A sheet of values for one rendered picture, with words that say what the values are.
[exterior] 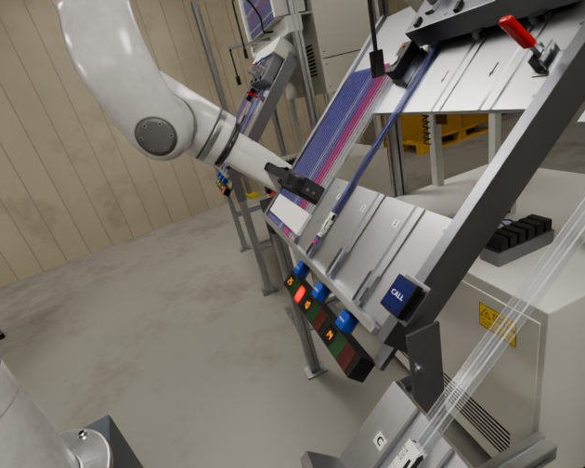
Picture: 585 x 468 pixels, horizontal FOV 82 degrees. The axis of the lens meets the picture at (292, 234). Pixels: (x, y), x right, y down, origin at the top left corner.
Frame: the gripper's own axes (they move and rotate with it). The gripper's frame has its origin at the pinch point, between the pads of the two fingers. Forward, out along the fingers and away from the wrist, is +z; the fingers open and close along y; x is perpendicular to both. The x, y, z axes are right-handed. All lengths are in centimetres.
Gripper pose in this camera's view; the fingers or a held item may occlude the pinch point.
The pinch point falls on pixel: (305, 189)
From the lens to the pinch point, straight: 59.4
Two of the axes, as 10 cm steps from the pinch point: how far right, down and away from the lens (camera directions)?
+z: 8.1, 4.0, 4.2
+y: 3.3, 2.9, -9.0
